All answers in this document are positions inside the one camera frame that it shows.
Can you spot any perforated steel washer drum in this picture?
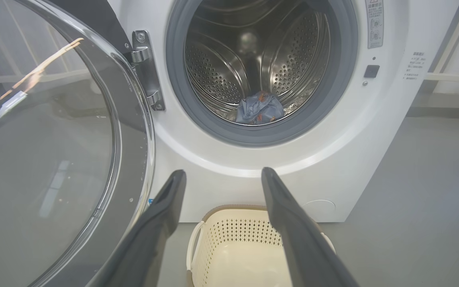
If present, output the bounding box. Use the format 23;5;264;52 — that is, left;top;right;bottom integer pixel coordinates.
184;0;331;122

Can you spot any black-rimmed glass washer door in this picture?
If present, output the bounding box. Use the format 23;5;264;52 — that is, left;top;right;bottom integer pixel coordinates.
0;0;156;287

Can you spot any round white filter cover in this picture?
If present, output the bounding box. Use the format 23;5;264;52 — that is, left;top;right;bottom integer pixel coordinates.
303;199;336;222

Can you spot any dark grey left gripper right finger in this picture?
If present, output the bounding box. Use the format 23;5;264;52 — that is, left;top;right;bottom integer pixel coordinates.
261;167;359;287

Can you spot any blue bear-print garment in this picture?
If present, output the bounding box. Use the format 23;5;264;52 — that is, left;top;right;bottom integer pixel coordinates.
235;91;285;125

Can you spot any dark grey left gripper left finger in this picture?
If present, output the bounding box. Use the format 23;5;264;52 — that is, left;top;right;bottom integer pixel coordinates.
90;169;187;287

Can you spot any cream perforated laundry basket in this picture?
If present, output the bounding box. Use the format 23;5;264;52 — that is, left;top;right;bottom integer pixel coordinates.
186;205;336;287

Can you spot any grey warning sticker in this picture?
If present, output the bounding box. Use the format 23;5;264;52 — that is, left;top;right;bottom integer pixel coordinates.
365;0;384;49

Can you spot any white front-load washing machine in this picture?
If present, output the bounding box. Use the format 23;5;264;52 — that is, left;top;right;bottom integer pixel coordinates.
108;0;459;223

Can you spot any white metal railing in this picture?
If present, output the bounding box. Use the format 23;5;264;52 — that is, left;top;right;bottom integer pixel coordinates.
425;0;459;103

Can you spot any metal door hinge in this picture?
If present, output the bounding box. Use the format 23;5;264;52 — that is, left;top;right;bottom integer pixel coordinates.
125;30;165;111

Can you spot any printed instruction label sticker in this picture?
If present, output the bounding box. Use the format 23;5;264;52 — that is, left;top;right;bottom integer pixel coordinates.
403;51;427;80

